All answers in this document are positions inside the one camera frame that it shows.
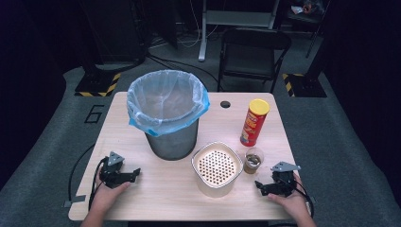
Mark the black yellow striped base plate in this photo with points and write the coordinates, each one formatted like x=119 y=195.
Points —
x=307 y=85
x=96 y=83

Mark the clear plastic cup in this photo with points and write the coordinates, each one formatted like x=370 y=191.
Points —
x=252 y=168

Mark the cream container with strainer lid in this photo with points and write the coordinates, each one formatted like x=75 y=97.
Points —
x=217 y=167

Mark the red chips can yellow lid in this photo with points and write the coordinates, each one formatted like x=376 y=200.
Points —
x=253 y=126

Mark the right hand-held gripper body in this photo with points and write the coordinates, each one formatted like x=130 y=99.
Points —
x=285 y=181

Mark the blue plastic trash bag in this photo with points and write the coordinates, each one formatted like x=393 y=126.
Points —
x=164 y=101

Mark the black cabinet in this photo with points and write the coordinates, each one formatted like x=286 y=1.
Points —
x=113 y=31

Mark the white desk frame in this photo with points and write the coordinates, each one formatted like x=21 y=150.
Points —
x=235 y=17

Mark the person's right hand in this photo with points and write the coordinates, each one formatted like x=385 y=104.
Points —
x=294 y=201

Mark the grey tape strip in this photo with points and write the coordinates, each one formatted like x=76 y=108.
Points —
x=75 y=200

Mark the dark wet tea residue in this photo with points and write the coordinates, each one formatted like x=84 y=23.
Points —
x=253 y=160

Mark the black folding chair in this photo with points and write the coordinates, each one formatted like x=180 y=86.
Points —
x=249 y=56

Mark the grey trash bin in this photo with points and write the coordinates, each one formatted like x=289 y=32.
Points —
x=176 y=145

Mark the dark cluttered shelf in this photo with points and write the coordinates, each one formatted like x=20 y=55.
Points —
x=302 y=9

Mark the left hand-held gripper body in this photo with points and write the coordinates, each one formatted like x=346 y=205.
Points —
x=112 y=171

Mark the person's left hand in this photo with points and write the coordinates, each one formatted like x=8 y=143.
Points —
x=105 y=198

